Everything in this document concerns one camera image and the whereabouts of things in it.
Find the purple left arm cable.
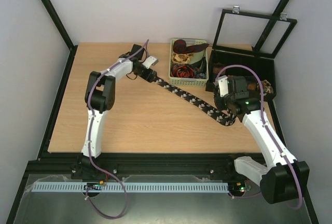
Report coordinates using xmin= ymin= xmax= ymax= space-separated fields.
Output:
xmin=84 ymin=39 xmax=129 ymax=219

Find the black left frame post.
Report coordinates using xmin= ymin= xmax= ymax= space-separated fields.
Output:
xmin=26 ymin=0 xmax=75 ymax=51

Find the brown patterned rolled tie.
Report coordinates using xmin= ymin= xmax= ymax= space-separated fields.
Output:
xmin=255 ymin=80 xmax=274 ymax=96

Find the beige patterned tie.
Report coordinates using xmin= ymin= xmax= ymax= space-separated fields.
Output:
xmin=171 ymin=53 xmax=194 ymax=64

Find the black tie storage box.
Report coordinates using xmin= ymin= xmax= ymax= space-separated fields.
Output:
xmin=205 ymin=49 xmax=278 ymax=100

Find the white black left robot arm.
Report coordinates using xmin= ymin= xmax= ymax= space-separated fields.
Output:
xmin=81 ymin=43 xmax=158 ymax=158

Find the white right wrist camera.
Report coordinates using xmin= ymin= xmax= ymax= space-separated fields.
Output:
xmin=215 ymin=75 xmax=228 ymax=97

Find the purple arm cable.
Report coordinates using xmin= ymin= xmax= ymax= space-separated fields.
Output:
xmin=84 ymin=39 xmax=129 ymax=219
xmin=213 ymin=64 xmax=303 ymax=210

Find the light green plastic basket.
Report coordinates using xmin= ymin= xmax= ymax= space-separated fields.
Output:
xmin=168 ymin=38 xmax=210 ymax=87

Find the black frame post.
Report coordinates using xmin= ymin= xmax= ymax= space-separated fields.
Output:
xmin=254 ymin=0 xmax=290 ymax=51
xmin=26 ymin=0 xmax=75 ymax=51

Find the light blue slotted cable duct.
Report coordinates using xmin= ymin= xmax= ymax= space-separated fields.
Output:
xmin=31 ymin=182 xmax=229 ymax=193

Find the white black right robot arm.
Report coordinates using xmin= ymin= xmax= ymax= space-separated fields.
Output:
xmin=214 ymin=76 xmax=310 ymax=208

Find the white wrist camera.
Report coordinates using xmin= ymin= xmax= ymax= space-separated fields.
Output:
xmin=215 ymin=75 xmax=228 ymax=97
xmin=143 ymin=56 xmax=159 ymax=69

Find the red navy striped tie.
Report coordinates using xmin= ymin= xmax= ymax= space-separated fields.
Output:
xmin=170 ymin=64 xmax=195 ymax=78

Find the black right frame post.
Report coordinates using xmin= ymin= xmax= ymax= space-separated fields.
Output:
xmin=254 ymin=0 xmax=290 ymax=51

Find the black white floral tie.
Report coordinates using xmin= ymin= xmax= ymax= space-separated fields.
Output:
xmin=154 ymin=77 xmax=236 ymax=127

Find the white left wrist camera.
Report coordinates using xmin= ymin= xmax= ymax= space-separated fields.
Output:
xmin=143 ymin=56 xmax=159 ymax=69

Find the dark red rolled tie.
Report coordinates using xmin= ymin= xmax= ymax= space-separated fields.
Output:
xmin=173 ymin=39 xmax=209 ymax=54

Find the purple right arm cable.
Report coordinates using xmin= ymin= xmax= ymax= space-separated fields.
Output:
xmin=213 ymin=64 xmax=303 ymax=210

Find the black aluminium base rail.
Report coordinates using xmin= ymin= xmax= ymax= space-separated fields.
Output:
xmin=25 ymin=153 xmax=246 ymax=181

